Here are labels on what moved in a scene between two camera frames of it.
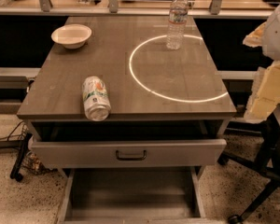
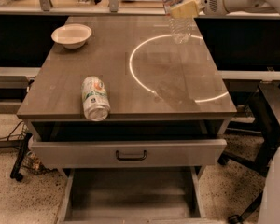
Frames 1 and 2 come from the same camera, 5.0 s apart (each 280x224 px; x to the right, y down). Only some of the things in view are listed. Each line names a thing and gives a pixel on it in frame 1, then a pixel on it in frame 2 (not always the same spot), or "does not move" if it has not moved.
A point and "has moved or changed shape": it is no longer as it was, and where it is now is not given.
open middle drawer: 133,195 does not move
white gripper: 278,36 → 211,1
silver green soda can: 97,104 does not move
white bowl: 72,35 does not move
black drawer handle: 129,159 does not move
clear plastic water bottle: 177,21 has moved or changed shape
